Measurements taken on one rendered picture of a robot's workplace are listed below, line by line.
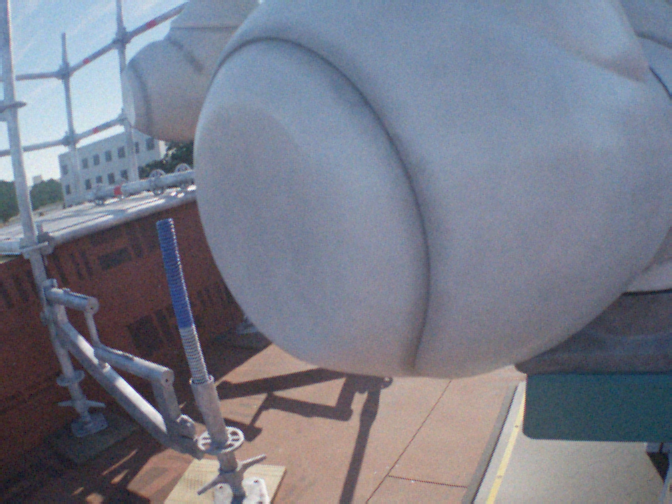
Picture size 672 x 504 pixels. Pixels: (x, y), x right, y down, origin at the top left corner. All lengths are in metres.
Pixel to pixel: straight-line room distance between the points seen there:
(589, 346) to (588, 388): 0.03
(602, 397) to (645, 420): 0.04
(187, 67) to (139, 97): 0.05
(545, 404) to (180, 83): 0.38
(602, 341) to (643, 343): 0.03
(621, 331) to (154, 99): 0.40
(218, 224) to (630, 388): 0.29
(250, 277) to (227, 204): 0.02
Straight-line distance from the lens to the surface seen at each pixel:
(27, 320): 1.87
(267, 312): 0.16
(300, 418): 1.70
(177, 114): 0.42
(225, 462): 1.26
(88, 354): 1.59
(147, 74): 0.42
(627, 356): 0.36
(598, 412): 0.37
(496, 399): 1.68
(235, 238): 0.16
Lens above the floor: 0.90
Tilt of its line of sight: 13 degrees down
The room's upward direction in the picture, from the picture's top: 8 degrees counter-clockwise
